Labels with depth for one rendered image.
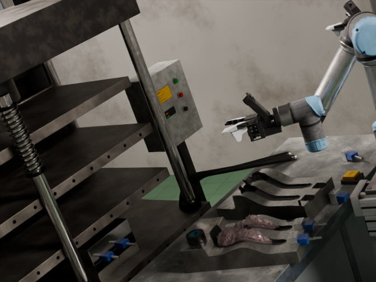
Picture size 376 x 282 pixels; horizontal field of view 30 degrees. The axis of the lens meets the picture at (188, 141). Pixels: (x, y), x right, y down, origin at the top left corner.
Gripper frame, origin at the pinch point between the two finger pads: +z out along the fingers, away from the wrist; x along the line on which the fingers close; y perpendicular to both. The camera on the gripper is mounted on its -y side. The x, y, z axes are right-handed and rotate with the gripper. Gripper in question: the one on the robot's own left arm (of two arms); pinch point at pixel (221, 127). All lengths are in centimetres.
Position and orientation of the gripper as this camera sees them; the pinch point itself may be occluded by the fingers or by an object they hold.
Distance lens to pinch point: 247.2
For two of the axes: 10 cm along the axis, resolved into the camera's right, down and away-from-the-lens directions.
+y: 3.1, 9.3, 1.8
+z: -9.4, 2.8, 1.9
